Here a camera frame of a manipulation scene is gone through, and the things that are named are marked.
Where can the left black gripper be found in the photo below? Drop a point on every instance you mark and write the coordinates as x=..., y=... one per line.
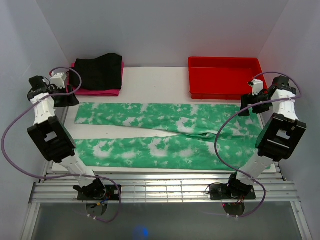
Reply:
x=69, y=101

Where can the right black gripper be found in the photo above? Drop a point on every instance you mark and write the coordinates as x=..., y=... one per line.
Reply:
x=248, y=99

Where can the green tie-dye trousers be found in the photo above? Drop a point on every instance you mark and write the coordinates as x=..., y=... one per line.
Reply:
x=201, y=136

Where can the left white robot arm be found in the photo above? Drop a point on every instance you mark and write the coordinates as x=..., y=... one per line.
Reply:
x=51, y=137

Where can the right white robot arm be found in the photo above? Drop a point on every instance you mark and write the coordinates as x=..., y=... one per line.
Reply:
x=279, y=137

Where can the pink folded trousers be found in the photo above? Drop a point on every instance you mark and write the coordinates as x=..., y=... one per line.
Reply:
x=98, y=93

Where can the black folded trousers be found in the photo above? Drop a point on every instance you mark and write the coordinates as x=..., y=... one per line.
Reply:
x=98, y=74

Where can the red plastic tray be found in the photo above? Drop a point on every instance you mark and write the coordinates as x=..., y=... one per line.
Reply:
x=221, y=78

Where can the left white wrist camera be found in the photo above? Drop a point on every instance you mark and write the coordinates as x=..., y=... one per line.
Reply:
x=58, y=80

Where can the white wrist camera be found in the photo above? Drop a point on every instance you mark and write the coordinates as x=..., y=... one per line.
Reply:
x=257, y=86
x=58, y=80

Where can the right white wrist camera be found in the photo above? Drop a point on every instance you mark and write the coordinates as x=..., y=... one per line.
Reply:
x=257, y=86

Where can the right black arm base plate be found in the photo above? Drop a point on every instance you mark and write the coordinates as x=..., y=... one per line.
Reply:
x=217, y=192

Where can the aluminium rail frame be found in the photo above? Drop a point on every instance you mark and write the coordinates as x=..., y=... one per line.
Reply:
x=168, y=204

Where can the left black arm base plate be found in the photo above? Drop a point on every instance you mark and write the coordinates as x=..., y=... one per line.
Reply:
x=112, y=194

